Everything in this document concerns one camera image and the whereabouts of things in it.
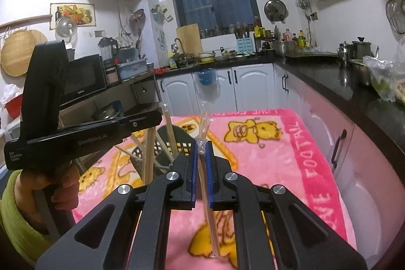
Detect green sleeve left forearm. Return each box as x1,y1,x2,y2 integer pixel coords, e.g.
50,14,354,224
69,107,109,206
1,170,52,269

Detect hanging steel pot lid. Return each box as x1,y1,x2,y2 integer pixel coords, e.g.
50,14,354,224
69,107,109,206
264,0,288,24

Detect pink cartoon bear blanket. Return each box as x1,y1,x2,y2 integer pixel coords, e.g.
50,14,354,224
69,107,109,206
73,109,356,269

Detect white lower kitchen cabinets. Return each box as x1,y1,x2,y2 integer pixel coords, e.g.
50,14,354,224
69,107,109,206
156,62,405,258

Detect blue dish tub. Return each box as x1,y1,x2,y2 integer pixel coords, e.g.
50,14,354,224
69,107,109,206
118,59,148,81

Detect blue hanging bucket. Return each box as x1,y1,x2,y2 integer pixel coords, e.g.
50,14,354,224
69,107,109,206
197,68,217,86

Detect wooden cutting board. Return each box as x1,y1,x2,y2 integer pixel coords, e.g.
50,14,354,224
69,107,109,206
176,23,203,57

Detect steel kettle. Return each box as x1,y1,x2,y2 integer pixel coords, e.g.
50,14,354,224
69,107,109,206
337,41,352,66

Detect steel pot on shelf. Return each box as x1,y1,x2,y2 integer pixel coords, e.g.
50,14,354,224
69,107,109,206
91,105,120,121

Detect black microwave oven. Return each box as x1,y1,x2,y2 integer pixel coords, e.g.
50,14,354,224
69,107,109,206
62,55,106,104

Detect red plastic basin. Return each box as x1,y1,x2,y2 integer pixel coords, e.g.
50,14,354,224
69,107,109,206
5,94,23,119

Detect framed fruit picture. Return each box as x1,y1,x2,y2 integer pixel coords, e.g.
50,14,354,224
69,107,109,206
49,3,96,30

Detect plastic bag with vegetables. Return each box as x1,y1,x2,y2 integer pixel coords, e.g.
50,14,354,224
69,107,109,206
363,56,404,104

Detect dark green utensil basket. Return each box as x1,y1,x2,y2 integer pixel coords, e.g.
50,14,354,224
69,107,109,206
130,123,198,179

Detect chopsticks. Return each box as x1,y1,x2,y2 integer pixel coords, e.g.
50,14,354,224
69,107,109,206
161,102,178,158
130,127,156,185
195,137,222,260

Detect round bamboo boards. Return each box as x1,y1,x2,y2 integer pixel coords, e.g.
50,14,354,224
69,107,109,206
1,29,47,77

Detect glass pot lid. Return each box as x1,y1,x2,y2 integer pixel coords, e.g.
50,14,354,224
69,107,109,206
55,16,77,40

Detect wooden storage shelf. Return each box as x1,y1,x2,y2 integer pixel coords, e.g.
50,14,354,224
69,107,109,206
59,73,161,127

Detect blue knife block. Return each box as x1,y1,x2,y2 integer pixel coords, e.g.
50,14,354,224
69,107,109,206
236,37,255,54

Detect steel coffee pot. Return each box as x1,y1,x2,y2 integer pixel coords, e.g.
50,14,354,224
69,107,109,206
351,37,373,60

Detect black blender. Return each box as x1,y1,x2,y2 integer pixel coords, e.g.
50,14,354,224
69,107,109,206
98,37,119,61

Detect person's left hand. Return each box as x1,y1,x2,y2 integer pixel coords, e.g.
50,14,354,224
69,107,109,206
14,164,80,232

